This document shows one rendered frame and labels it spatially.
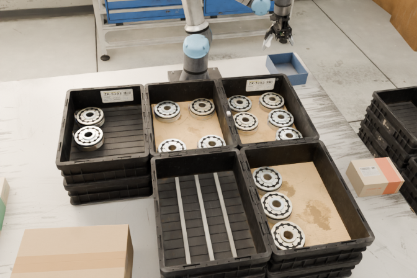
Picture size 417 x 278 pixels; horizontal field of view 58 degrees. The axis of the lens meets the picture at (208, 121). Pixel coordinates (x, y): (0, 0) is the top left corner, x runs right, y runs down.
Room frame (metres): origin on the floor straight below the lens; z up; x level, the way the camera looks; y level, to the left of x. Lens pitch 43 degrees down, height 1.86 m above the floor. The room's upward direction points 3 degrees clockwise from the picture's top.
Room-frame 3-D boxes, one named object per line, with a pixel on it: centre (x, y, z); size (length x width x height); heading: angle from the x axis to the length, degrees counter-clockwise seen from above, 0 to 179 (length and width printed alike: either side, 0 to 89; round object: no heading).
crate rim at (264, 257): (0.67, 0.00, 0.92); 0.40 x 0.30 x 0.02; 12
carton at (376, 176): (0.96, -0.65, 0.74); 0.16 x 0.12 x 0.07; 101
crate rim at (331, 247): (0.73, -0.30, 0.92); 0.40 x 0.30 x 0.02; 12
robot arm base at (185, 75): (1.48, 0.08, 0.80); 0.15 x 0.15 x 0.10
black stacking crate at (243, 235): (0.67, 0.00, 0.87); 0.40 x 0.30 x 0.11; 12
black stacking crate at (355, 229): (0.73, -0.30, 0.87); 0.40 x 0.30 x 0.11; 12
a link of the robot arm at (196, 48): (1.50, 0.07, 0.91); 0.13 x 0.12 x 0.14; 176
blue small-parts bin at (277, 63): (1.66, -0.39, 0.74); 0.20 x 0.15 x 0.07; 16
